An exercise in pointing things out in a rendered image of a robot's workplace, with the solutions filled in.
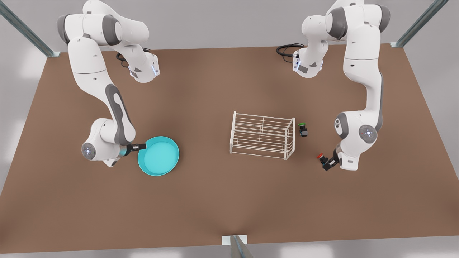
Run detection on silver frame post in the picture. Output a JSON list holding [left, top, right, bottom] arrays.
[[391, 0, 449, 48], [222, 235, 254, 258], [0, 3, 60, 58]]

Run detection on white wire shelf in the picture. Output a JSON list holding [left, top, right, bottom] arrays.
[[229, 111, 296, 161]]

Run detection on black cable loop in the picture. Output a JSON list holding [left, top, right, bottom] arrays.
[[116, 47, 151, 68], [276, 43, 305, 57]]

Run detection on turquoise plate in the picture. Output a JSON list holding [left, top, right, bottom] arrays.
[[138, 136, 180, 177]]

